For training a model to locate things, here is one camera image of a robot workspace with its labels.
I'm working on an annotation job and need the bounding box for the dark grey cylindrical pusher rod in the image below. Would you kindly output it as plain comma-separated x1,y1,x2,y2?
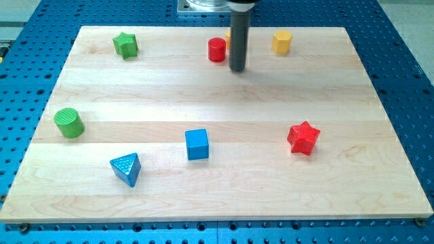
229,1,252,72

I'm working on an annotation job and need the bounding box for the red cylinder block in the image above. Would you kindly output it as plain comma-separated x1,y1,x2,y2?
208,37,226,62

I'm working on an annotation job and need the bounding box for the orange block behind rod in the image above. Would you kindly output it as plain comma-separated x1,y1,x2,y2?
225,30,231,50

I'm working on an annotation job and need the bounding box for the yellow hexagon block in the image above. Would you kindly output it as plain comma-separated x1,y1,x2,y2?
271,30,293,54

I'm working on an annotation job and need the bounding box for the green star block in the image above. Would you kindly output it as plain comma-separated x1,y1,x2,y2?
113,32,138,60

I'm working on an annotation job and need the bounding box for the blue cube block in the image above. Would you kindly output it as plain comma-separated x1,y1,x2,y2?
184,129,210,161

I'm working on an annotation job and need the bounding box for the red star block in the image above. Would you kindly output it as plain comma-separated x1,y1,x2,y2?
287,121,321,156

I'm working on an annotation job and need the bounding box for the light wooden board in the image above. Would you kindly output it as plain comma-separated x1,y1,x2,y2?
1,26,433,223

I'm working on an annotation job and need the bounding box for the blue triangle block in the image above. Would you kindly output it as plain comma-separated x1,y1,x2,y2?
110,153,141,188

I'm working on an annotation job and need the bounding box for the green cylinder block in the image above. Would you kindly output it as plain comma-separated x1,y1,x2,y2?
54,108,85,138

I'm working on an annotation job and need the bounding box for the board corner screw right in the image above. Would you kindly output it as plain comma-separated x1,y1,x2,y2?
414,218,426,227

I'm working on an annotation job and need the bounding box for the board corner screw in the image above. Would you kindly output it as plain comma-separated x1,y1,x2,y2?
414,218,426,227
18,223,30,234

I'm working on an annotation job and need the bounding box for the board corner screw left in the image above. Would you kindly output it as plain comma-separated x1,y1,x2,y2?
18,223,30,234

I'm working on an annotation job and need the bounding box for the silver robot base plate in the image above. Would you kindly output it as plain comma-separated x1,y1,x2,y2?
177,0,230,14

